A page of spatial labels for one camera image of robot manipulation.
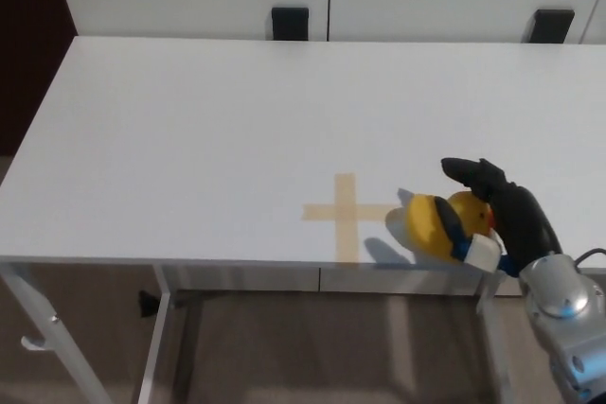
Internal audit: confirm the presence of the black partition bracket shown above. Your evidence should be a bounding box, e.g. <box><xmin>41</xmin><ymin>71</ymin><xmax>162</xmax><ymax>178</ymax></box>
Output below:
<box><xmin>525</xmin><ymin>8</ymin><xmax>577</xmax><ymax>44</ymax></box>
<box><xmin>271</xmin><ymin>6</ymin><xmax>311</xmax><ymax>42</ymax></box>

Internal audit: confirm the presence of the yellow rubber duck toy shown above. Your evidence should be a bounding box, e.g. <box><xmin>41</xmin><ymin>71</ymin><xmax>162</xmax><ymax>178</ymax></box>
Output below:
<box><xmin>403</xmin><ymin>189</ymin><xmax>498</xmax><ymax>265</ymax></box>

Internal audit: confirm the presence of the beige masking tape strip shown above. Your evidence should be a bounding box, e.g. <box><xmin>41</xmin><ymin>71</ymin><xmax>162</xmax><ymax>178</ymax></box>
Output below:
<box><xmin>333</xmin><ymin>172</ymin><xmax>361</xmax><ymax>264</ymax></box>
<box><xmin>301</xmin><ymin>202</ymin><xmax>403</xmax><ymax>223</ymax></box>

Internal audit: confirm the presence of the white desk leg hook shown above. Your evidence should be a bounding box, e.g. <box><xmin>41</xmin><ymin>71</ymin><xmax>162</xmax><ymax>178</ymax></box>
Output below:
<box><xmin>20</xmin><ymin>333</ymin><xmax>54</xmax><ymax>353</ymax></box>

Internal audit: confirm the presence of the small black floor object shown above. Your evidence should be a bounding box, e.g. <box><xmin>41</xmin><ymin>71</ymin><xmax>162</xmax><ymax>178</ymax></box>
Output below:
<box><xmin>137</xmin><ymin>290</ymin><xmax>161</xmax><ymax>317</ymax></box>

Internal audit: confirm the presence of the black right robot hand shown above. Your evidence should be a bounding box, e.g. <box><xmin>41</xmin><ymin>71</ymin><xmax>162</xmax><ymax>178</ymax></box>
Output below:
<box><xmin>432</xmin><ymin>156</ymin><xmax>565</xmax><ymax>278</ymax></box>

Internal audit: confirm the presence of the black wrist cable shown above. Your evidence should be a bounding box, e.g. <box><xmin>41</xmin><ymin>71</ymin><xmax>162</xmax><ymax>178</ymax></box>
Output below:
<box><xmin>574</xmin><ymin>247</ymin><xmax>606</xmax><ymax>266</ymax></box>

